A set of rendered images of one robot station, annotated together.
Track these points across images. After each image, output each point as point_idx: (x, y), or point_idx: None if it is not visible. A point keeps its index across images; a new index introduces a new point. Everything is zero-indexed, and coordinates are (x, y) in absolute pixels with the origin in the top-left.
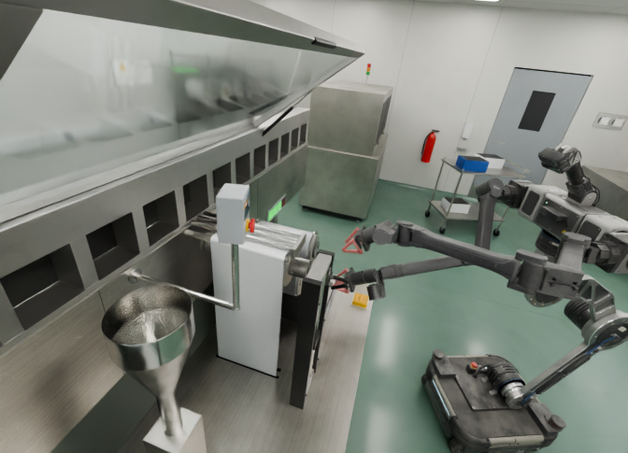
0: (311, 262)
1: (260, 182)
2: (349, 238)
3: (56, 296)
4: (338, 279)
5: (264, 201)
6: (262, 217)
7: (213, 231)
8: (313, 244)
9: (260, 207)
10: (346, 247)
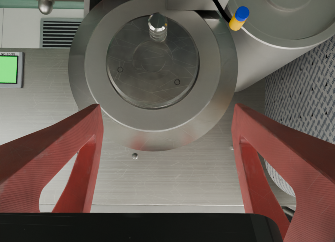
0: (198, 9)
1: (63, 188)
2: (91, 176)
3: None
4: None
5: (41, 127)
6: (51, 86)
7: (263, 160)
8: (190, 113)
9: (63, 118)
10: (259, 174)
